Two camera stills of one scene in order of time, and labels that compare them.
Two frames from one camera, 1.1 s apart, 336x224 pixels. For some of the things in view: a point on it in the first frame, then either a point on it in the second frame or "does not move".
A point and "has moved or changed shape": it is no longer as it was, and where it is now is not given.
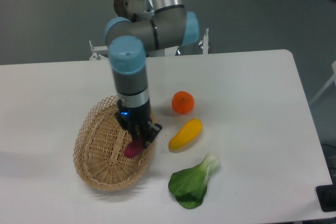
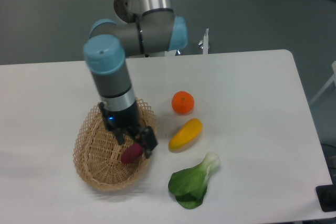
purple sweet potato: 134,148 has moved or changed shape
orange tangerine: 182,102 does not move
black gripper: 135,121 -> 128,119
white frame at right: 332,78 does not move
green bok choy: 190,185 does not move
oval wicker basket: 99,156 does not move
